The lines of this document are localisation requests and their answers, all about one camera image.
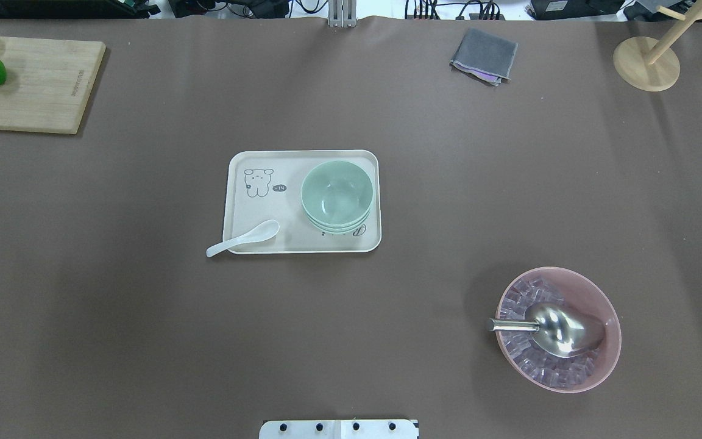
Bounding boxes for pink bowl with ice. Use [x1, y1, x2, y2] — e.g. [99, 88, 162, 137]
[495, 266, 622, 394]

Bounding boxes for metal ice scoop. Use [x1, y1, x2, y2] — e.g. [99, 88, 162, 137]
[486, 302, 606, 359]

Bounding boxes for grey folded cloth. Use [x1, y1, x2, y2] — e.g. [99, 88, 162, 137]
[450, 28, 519, 87]

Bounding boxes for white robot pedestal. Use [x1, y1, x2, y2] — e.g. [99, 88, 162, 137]
[258, 419, 420, 438]

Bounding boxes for bamboo cutting board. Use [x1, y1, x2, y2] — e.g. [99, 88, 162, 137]
[0, 36, 106, 134]

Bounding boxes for white ceramic spoon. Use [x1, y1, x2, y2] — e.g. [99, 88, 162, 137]
[205, 219, 280, 258]

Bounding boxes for green bowl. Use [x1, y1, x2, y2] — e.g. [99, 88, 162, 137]
[300, 160, 374, 226]
[308, 218, 367, 235]
[302, 210, 372, 227]

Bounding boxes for green bowl on tray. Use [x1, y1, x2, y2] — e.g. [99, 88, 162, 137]
[308, 218, 367, 235]

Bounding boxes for aluminium frame post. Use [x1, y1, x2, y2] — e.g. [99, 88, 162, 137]
[328, 0, 357, 28]

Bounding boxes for wooden mug tree stand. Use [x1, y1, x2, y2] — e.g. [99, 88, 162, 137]
[612, 1, 702, 92]

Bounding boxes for cream serving tray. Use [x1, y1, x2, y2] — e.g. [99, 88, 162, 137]
[222, 149, 382, 254]

